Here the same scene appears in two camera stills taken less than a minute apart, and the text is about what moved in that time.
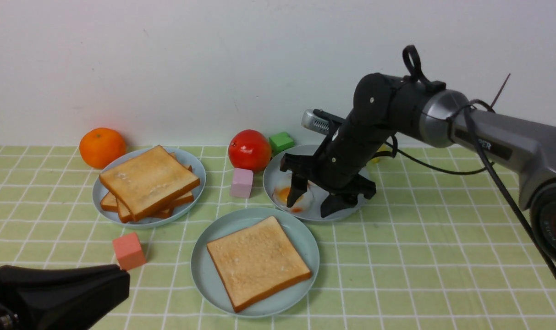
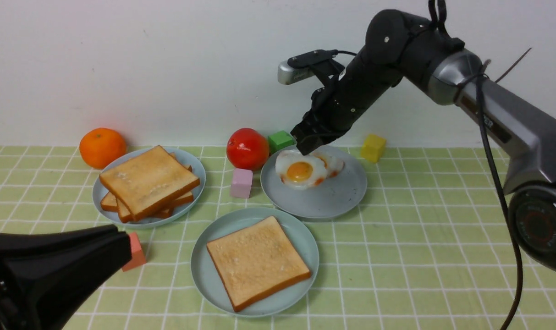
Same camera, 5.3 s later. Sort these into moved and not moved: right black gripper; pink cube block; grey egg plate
Moved: right black gripper
Not moved: grey egg plate; pink cube block
